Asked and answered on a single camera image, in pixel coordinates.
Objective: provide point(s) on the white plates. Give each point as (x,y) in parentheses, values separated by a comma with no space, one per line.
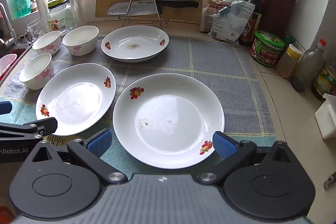
(76,98)

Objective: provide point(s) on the white orange food bag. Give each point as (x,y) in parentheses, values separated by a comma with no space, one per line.
(208,16)

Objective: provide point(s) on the yellow lidded spice jar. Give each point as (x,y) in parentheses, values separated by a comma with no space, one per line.
(287,64)

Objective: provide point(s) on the white plastic container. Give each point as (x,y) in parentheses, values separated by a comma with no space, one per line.
(6,64)

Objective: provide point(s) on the clear bottle red cap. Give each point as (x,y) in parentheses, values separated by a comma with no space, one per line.
(305,69)

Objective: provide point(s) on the white pink floral bowl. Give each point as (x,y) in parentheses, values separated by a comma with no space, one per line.
(35,71)
(80,40)
(47,43)

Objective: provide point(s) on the yellow labelled oil bottle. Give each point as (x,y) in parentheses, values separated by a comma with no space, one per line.
(326,82)

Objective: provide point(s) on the grey checked dish towel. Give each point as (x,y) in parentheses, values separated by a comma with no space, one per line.
(210,77)

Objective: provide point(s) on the dark red knife block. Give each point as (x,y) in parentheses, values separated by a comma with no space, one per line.
(275,11)

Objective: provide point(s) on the clear plastic bag roll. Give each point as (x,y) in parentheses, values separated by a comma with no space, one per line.
(42,3)

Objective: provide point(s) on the glass jar green lid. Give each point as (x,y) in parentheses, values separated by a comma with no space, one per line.
(61,19)

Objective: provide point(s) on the small metal tool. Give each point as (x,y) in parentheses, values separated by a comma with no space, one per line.
(330,180)

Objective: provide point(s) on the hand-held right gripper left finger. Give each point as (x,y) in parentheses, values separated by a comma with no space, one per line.
(98,144)

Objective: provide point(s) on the clear glass mug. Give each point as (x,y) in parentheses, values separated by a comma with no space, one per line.
(36,27)

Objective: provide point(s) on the metal sink faucet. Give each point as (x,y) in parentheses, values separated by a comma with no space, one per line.
(8,22)

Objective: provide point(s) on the white floral plate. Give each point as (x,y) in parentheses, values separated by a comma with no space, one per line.
(170,113)
(136,40)

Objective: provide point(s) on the small green capped jar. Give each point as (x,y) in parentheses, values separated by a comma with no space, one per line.
(288,39)

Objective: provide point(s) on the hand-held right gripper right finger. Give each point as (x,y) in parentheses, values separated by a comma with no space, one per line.
(223,145)

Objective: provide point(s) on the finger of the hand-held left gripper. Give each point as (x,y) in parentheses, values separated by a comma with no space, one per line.
(26,129)
(5,107)

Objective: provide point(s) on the green lidded sauce jar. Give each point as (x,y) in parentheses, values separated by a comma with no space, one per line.
(266,52)

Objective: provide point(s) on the white blue food packet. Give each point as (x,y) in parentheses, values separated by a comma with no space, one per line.
(231,22)

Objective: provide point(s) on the red wash basin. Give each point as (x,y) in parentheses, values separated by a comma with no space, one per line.
(18,52)

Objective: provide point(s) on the white plastic box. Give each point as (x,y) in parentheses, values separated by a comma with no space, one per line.
(326,119)

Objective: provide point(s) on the red object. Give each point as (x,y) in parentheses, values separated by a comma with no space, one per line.
(5,214)

